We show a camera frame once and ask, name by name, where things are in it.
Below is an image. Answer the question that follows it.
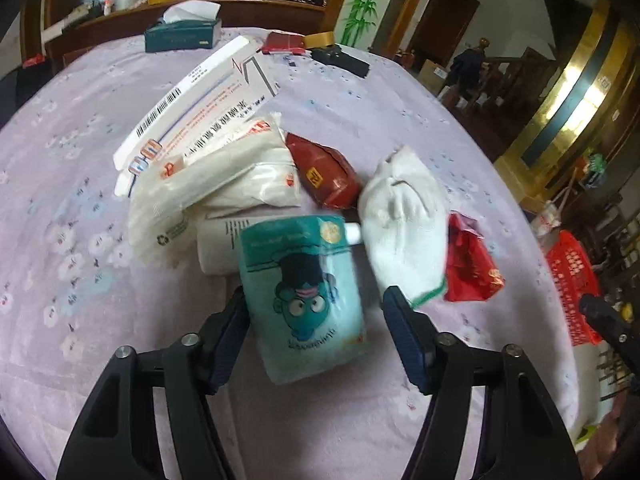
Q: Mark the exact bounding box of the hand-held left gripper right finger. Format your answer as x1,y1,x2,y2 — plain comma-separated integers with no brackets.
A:
382,285,583,480

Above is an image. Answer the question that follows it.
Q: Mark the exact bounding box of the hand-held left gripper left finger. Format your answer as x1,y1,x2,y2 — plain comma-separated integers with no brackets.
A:
56,285,251,480

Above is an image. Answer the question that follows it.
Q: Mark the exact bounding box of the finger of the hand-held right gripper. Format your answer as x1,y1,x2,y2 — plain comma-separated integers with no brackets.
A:
579,292,640,361

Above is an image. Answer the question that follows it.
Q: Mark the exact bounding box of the red plastic basket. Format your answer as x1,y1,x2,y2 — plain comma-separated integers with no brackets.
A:
545,230,603,346

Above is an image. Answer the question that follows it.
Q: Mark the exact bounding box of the teal cartoon pouch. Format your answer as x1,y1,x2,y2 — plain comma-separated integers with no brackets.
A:
239,214,368,386

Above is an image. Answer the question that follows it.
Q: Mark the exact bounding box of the long white cardboard box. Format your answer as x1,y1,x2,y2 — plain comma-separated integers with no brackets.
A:
112,35,281,198

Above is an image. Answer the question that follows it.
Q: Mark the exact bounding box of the bright red packet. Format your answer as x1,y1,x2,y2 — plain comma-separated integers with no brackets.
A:
444,211,506,303

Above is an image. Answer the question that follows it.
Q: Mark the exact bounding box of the white tube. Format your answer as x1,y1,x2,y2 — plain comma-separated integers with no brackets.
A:
196,212,362,275

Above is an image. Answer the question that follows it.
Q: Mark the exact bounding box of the white red printed bag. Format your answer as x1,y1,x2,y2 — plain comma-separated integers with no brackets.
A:
531,200,568,241

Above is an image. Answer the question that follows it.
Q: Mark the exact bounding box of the white glove green cuff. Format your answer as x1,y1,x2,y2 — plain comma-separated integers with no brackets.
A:
357,145,449,308

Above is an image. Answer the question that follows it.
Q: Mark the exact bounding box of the white plastic packet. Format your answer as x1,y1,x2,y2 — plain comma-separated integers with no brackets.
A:
127,112,303,266

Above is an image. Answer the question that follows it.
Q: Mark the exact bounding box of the dark red crumpled packet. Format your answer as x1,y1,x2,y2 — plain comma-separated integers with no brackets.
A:
285,132,363,210

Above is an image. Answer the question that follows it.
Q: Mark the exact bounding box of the purple floral tablecloth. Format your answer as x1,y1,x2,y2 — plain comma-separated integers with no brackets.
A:
0,25,581,480

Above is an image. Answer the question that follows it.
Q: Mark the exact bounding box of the gold framed pillar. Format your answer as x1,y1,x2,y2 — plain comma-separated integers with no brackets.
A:
495,0,636,196

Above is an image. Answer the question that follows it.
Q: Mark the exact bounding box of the wooden staircase railing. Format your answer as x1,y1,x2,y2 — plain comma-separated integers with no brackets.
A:
440,45,561,126

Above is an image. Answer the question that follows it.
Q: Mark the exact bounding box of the brown cardboard box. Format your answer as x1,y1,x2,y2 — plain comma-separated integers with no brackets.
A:
419,59,451,93

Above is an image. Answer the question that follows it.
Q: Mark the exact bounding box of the black case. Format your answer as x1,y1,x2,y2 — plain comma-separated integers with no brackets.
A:
310,45,372,78

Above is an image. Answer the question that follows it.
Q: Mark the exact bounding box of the teal tissue box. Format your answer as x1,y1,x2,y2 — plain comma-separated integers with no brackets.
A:
144,1,223,53

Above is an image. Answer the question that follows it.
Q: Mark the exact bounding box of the yellow small box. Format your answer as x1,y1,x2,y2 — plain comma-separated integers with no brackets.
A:
304,32,338,51

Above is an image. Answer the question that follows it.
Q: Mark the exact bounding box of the dark chair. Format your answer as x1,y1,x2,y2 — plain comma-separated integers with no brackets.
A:
0,55,63,126

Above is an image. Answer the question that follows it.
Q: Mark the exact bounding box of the wooden door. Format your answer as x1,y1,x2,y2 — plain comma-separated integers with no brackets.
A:
410,0,481,61

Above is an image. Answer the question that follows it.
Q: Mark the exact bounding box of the wooden sideboard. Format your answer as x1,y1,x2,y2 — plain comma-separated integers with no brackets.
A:
45,0,331,61

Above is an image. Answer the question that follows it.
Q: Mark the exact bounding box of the dark jacket on post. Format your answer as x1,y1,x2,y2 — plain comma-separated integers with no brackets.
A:
450,37,486,101

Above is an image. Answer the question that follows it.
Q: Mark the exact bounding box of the green bamboo wall decal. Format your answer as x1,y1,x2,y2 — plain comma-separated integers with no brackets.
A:
340,0,398,51

